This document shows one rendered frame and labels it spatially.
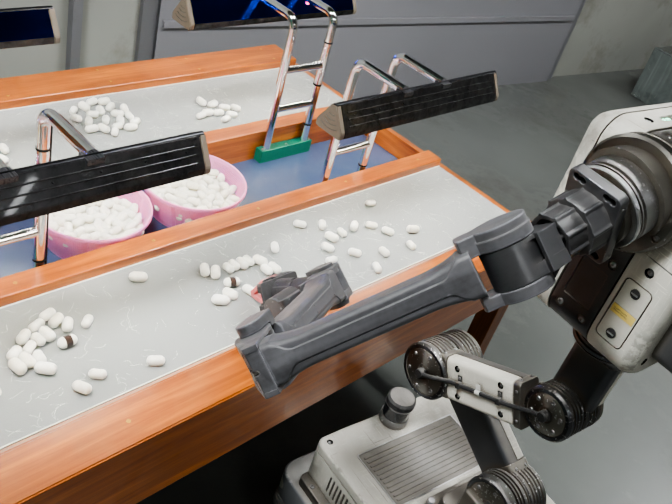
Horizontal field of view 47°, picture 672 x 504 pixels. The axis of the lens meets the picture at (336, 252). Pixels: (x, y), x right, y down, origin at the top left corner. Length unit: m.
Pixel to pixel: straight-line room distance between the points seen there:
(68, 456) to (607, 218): 0.89
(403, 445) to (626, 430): 1.31
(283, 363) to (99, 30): 2.68
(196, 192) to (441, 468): 0.89
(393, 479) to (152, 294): 0.67
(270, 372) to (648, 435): 2.17
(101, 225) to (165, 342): 0.39
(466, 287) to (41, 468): 0.72
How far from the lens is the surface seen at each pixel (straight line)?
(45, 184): 1.33
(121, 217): 1.85
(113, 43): 3.62
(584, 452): 2.84
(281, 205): 1.96
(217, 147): 2.18
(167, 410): 1.41
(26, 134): 2.13
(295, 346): 1.04
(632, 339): 1.21
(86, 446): 1.35
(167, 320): 1.61
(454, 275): 1.00
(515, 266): 0.99
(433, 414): 1.97
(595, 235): 1.03
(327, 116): 1.73
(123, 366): 1.51
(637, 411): 3.13
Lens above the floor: 1.83
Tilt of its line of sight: 35 degrees down
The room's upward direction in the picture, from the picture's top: 18 degrees clockwise
